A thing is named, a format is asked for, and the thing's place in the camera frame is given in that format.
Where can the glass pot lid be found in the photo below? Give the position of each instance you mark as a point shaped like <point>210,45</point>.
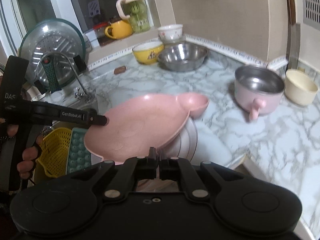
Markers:
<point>58,39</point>

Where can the black lid stand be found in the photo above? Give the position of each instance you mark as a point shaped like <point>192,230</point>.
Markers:
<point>80,64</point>

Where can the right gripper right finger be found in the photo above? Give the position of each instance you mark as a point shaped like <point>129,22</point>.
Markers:
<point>182,172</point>

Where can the grey wall vent grille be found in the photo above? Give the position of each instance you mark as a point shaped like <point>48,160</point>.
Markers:
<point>311,15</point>

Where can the yellow mug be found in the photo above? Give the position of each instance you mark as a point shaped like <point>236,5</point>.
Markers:
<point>119,30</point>

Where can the pink pig-shaped plate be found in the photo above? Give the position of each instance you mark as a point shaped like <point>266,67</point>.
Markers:
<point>151,120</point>

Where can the large stainless steel bowl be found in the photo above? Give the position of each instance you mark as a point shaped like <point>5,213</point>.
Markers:
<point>183,57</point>

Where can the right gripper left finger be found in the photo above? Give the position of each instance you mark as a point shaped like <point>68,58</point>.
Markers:
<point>131,172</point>

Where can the dark jar red lid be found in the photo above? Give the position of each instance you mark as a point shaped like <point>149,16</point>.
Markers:
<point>99,30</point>

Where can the green mesh brush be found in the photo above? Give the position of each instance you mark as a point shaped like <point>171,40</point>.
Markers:
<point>48,66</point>

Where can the green water bottle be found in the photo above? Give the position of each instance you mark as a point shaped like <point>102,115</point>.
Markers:
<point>135,12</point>

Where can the pink steel-lined pot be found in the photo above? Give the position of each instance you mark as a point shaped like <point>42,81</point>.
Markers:
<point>257,90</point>

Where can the person's left hand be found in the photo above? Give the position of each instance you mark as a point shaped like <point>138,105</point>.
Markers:
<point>29,155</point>

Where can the steel cleaver wooden handle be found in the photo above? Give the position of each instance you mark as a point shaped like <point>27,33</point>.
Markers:
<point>293,45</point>

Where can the yellow sink strainer basket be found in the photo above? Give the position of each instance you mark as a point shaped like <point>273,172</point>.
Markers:
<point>55,148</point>

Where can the yellow ceramic bowl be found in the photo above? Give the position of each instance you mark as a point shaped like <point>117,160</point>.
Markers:
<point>147,52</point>

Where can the large white floral plate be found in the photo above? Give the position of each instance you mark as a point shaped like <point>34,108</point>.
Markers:
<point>184,145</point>

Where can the teal silicone ice tray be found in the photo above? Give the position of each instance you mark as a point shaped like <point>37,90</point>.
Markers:
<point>78,155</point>

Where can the white heart-pattern bowl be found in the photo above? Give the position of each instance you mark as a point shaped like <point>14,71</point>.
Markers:
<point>170,32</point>

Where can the cream plastic bowl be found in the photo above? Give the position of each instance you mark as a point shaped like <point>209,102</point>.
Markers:
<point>299,88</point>

